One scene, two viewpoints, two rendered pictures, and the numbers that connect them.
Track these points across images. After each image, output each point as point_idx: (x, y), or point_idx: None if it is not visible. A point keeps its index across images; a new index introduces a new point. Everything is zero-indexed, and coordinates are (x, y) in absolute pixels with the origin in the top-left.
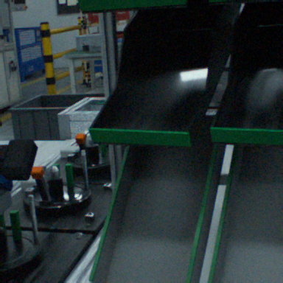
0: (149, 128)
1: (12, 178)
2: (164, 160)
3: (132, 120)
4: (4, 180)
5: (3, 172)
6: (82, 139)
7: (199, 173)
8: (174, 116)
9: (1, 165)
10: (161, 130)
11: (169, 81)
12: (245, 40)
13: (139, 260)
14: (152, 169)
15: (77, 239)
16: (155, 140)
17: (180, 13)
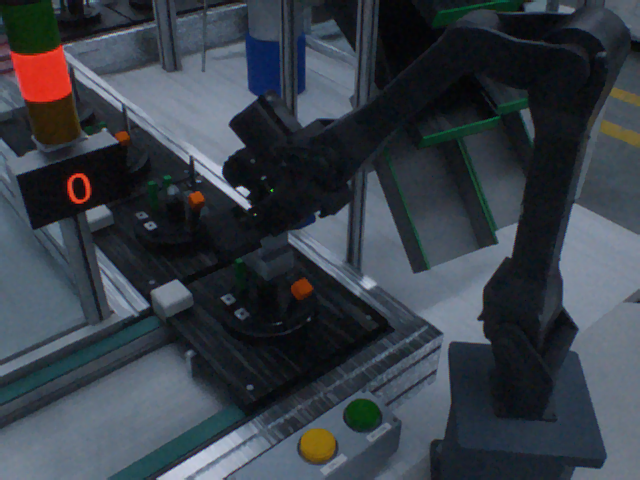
0: (446, 120)
1: (330, 214)
2: (392, 140)
3: (424, 116)
4: (310, 220)
5: (326, 212)
6: (129, 139)
7: None
8: (451, 102)
9: (322, 205)
10: (457, 118)
11: (406, 66)
12: None
13: (427, 235)
14: (388, 153)
15: None
16: (473, 130)
17: None
